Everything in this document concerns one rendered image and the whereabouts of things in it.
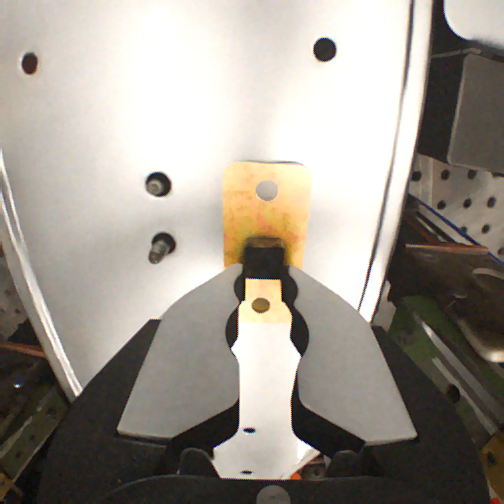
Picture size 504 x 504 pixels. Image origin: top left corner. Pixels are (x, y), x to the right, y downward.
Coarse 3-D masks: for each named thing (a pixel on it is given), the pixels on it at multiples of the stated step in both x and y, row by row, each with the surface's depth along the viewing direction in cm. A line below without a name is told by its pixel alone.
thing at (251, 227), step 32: (224, 192) 13; (288, 192) 13; (224, 224) 13; (256, 224) 13; (288, 224) 13; (224, 256) 14; (256, 256) 13; (288, 256) 14; (256, 288) 15; (256, 320) 16; (288, 320) 16
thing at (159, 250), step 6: (162, 234) 15; (162, 240) 14; (168, 240) 14; (156, 246) 14; (162, 246) 14; (168, 246) 14; (150, 252) 13; (156, 252) 13; (162, 252) 13; (150, 258) 13; (156, 258) 13; (162, 258) 13
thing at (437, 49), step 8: (440, 0) 17; (440, 8) 17; (440, 16) 17; (440, 24) 18; (440, 32) 18; (448, 32) 17; (440, 40) 19; (448, 40) 19; (456, 40) 18; (432, 48) 22; (440, 48) 22; (448, 48) 21; (456, 48) 20; (464, 48) 20
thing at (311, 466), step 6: (318, 456) 40; (312, 462) 38; (318, 462) 38; (324, 462) 38; (306, 468) 38; (312, 468) 38; (318, 468) 38; (324, 468) 37; (306, 474) 37; (312, 474) 37; (318, 474) 37
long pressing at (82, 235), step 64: (0, 0) 9; (64, 0) 9; (128, 0) 10; (192, 0) 10; (256, 0) 10; (320, 0) 10; (384, 0) 9; (0, 64) 11; (64, 64) 11; (128, 64) 11; (192, 64) 11; (256, 64) 11; (320, 64) 11; (384, 64) 11; (0, 128) 12; (64, 128) 12; (128, 128) 12; (192, 128) 12; (256, 128) 12; (320, 128) 12; (384, 128) 12; (0, 192) 13; (64, 192) 13; (128, 192) 13; (192, 192) 13; (256, 192) 13; (320, 192) 13; (384, 192) 13; (64, 256) 15; (128, 256) 15; (192, 256) 15; (320, 256) 15; (384, 256) 15; (64, 320) 17; (128, 320) 17; (64, 384) 20; (256, 384) 19; (256, 448) 24
